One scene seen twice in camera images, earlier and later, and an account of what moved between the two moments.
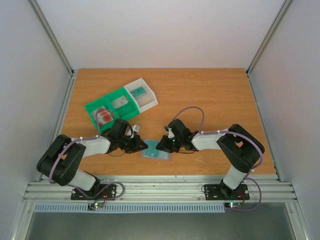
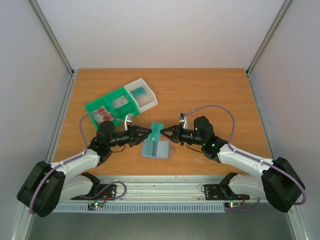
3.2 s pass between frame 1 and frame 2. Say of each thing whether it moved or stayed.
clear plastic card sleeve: stayed
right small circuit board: stayed
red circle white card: stayed
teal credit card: moved
